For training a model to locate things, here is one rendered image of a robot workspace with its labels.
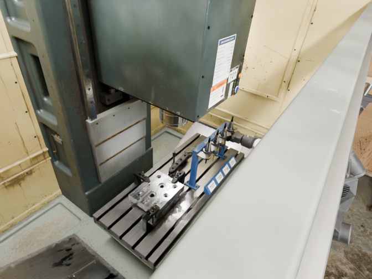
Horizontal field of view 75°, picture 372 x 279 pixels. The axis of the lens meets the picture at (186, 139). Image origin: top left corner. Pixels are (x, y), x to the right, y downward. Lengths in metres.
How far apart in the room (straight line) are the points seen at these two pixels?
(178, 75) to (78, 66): 0.57
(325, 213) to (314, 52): 1.79
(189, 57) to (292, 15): 1.13
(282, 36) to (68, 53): 1.42
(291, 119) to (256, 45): 1.92
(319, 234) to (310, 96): 0.11
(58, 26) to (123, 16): 0.31
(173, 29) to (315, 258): 0.92
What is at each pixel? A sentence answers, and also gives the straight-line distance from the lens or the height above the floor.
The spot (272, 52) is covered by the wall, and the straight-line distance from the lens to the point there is 2.05.
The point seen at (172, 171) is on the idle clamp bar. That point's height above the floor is 0.96.
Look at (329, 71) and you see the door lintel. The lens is 0.30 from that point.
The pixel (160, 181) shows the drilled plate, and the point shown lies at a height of 0.99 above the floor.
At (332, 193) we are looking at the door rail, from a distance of 0.27.
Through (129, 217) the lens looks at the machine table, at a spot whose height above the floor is 0.90.
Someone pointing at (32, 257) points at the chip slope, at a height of 0.75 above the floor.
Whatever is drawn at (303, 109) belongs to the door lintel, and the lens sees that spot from 0.20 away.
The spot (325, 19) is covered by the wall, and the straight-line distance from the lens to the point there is 1.96.
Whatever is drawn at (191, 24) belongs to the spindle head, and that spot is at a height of 2.02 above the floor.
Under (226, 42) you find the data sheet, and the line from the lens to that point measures 1.12.
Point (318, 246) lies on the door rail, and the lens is 0.22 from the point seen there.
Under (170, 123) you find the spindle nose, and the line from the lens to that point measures 1.26.
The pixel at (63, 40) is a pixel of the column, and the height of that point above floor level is 1.87.
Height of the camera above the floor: 2.20
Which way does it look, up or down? 36 degrees down
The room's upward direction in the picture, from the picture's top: 5 degrees clockwise
